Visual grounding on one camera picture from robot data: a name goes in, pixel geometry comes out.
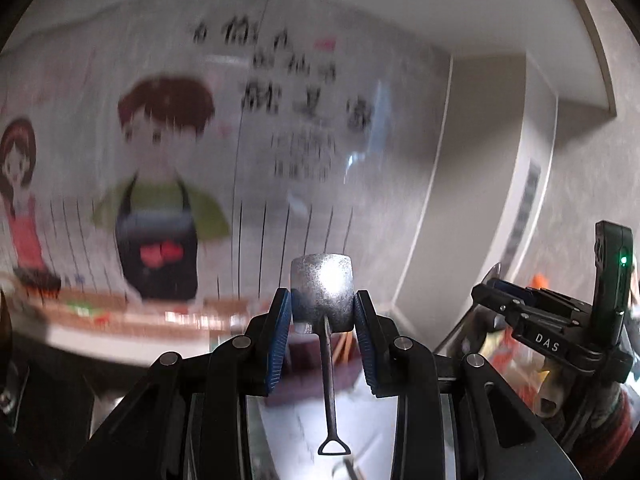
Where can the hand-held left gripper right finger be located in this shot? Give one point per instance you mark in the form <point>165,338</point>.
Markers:
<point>364,345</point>

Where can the cartoon couple wall poster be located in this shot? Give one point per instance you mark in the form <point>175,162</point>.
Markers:
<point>150,185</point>

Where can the white vent grille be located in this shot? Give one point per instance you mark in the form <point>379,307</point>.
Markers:
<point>525,200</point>

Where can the red chili bottle orange cap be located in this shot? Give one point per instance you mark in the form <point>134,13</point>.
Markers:
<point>540,281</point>

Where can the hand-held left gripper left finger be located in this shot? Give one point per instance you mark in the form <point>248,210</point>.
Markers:
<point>280,342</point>

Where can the metal shovel spoon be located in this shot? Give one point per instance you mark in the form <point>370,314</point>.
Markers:
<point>322,290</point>

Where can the purple utensil box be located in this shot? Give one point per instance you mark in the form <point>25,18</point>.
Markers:
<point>306,357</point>

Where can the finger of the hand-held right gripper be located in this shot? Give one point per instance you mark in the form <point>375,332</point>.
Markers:
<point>550,305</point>
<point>500,305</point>

